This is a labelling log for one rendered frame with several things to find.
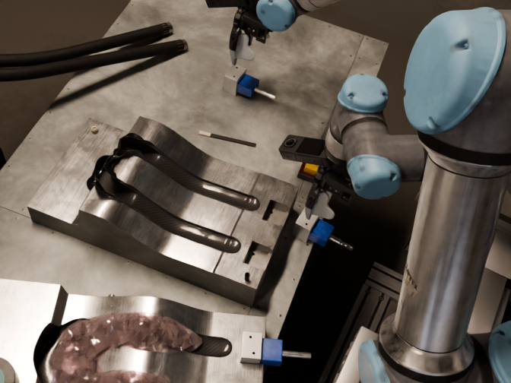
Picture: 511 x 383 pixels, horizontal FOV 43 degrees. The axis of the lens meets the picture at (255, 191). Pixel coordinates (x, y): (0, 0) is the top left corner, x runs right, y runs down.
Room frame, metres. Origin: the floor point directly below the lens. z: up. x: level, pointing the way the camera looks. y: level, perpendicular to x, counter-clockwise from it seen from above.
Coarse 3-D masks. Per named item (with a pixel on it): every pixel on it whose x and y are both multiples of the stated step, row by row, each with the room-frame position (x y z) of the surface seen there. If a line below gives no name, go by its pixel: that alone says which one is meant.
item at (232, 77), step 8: (232, 72) 1.13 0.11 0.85; (240, 72) 1.13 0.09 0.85; (224, 80) 1.11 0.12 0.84; (232, 80) 1.10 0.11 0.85; (240, 80) 1.12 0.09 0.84; (248, 80) 1.12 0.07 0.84; (256, 80) 1.13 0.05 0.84; (224, 88) 1.11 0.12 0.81; (232, 88) 1.10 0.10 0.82; (240, 88) 1.10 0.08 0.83; (248, 88) 1.10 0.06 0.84; (256, 88) 1.11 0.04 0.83; (248, 96) 1.09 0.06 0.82; (272, 96) 1.09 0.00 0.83
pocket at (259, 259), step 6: (252, 246) 0.65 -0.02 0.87; (258, 246) 0.64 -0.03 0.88; (264, 246) 0.64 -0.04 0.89; (252, 252) 0.64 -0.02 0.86; (258, 252) 0.64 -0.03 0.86; (264, 252) 0.64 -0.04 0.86; (270, 252) 0.64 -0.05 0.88; (246, 258) 0.62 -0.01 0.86; (252, 258) 0.62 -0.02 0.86; (258, 258) 0.62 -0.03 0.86; (264, 258) 0.63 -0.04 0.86; (252, 264) 0.61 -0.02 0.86; (258, 264) 0.61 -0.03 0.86; (264, 264) 0.61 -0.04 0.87
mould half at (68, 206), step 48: (96, 144) 0.83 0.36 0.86; (192, 144) 0.85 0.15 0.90; (48, 192) 0.69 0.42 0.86; (96, 192) 0.66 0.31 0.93; (144, 192) 0.69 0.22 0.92; (192, 192) 0.74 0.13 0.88; (288, 192) 0.78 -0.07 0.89; (96, 240) 0.62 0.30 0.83; (144, 240) 0.60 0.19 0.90; (240, 240) 0.64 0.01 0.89; (240, 288) 0.55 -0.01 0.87
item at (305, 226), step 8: (304, 208) 0.77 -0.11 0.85; (304, 216) 0.75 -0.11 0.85; (312, 216) 0.75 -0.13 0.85; (296, 224) 0.73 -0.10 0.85; (304, 224) 0.73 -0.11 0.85; (312, 224) 0.73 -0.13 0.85; (320, 224) 0.75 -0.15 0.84; (328, 224) 0.75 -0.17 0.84; (296, 232) 0.73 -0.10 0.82; (304, 232) 0.72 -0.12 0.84; (312, 232) 0.72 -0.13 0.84; (320, 232) 0.73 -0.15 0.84; (328, 232) 0.73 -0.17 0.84; (304, 240) 0.72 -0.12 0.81; (312, 240) 0.72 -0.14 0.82; (320, 240) 0.71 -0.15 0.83; (336, 240) 0.72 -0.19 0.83; (352, 248) 0.71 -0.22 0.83
